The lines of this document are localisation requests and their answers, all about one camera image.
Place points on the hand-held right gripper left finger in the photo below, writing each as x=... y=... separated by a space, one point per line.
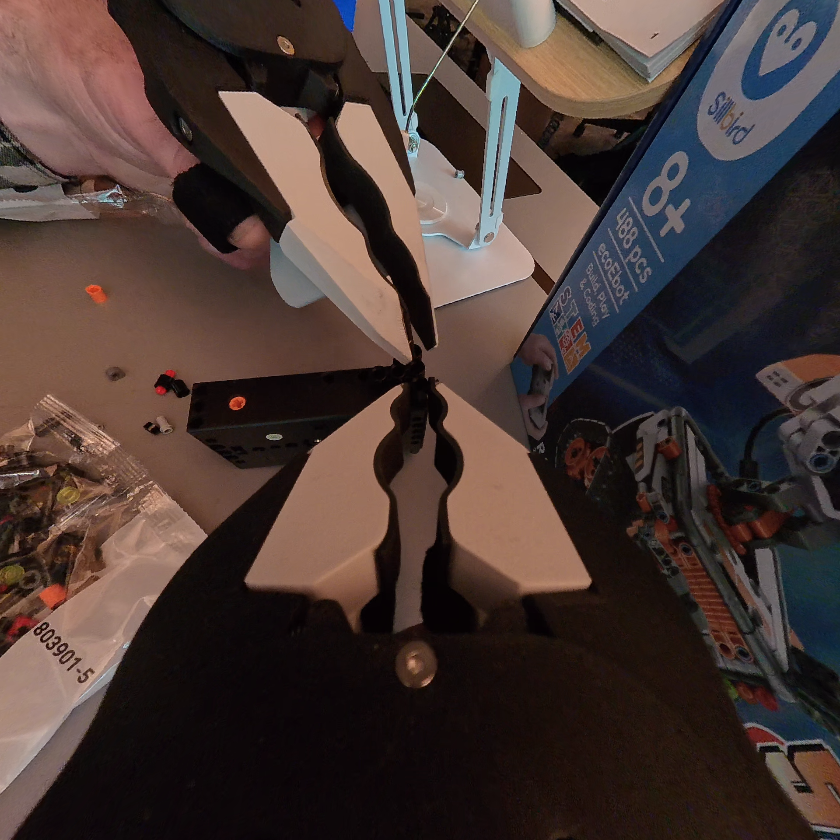
x=321 y=525

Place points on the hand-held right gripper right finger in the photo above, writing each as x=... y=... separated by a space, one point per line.
x=518 y=525

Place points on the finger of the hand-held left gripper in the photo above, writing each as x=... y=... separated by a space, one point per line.
x=394 y=197
x=308 y=210

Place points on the black battery box block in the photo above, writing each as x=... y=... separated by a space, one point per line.
x=275 y=420

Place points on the black connector pin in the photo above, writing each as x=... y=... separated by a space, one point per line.
x=412 y=364

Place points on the person's left forearm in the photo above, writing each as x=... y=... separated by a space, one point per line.
x=19 y=164

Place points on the grey desk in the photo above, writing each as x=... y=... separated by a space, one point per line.
x=197 y=315

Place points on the person's left hand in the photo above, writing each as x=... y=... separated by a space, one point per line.
x=65 y=79

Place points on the white book stand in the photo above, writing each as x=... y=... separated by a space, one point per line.
x=472 y=262

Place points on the small grey black bush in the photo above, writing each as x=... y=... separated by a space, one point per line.
x=159 y=426

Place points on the black pin red ends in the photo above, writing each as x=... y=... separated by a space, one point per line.
x=164 y=382

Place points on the blue toy kit box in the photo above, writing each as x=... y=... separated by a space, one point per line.
x=689 y=394

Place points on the small orange part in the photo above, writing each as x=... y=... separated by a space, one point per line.
x=96 y=294

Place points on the clear bag of building parts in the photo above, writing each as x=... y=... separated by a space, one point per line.
x=85 y=525

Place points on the instruction booklet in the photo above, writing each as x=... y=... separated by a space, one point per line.
x=643 y=33

